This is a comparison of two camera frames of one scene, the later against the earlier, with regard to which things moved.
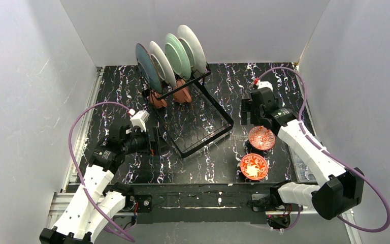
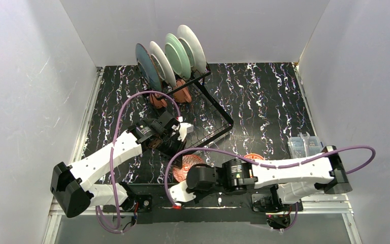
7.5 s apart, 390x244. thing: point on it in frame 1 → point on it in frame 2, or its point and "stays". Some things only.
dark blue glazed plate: [148, 69] stays
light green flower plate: [177, 56] stays
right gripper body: [246, 111] → [195, 178]
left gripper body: [153, 143] → [167, 142]
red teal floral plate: [194, 53] stays
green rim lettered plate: [162, 64] stays
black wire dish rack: [187, 114] stays
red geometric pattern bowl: [261, 138] → [189, 160]
